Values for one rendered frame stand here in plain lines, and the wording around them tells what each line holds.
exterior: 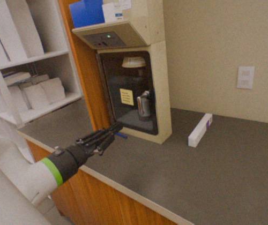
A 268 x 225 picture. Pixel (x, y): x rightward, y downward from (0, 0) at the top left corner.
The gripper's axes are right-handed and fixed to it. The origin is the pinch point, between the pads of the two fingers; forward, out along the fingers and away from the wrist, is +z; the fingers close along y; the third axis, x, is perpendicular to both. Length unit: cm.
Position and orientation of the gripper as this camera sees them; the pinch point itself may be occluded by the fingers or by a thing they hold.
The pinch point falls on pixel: (114, 128)
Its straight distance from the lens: 72.8
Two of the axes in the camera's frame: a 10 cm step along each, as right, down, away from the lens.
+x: 1.4, 9.0, 4.2
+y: -7.7, -1.7, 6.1
